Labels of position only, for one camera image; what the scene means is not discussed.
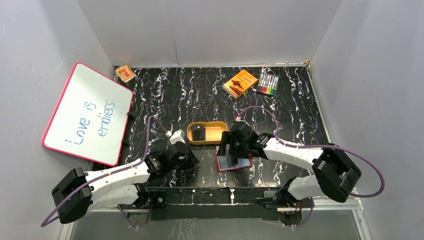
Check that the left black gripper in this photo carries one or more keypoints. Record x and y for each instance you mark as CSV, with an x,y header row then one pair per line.
x,y
187,158

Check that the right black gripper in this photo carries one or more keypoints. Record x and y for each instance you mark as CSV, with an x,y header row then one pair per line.
x,y
227,135

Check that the red card holder wallet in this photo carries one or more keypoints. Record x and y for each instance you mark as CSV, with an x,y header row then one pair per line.
x,y
227,162

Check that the orange oval tray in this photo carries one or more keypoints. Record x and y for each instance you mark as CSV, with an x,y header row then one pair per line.
x,y
213,131

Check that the stack of black credit cards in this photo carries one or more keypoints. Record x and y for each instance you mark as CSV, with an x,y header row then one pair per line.
x,y
198,132

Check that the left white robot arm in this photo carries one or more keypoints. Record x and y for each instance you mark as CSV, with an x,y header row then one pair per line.
x,y
82,191

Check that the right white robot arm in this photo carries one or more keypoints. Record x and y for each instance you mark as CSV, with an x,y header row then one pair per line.
x,y
334,174

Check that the small orange card box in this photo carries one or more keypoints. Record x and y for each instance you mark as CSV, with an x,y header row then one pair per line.
x,y
125,73

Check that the orange book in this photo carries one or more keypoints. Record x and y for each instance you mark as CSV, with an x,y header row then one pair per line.
x,y
239,84

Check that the pack of coloured markers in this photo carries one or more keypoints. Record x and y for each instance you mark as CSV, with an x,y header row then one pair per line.
x,y
268,84

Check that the pink framed whiteboard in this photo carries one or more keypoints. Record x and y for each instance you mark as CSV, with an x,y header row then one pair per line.
x,y
90,118

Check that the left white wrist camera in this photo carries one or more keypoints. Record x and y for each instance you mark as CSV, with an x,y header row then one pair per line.
x,y
176,136

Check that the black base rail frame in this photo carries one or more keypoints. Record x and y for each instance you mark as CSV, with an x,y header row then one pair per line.
x,y
264,203

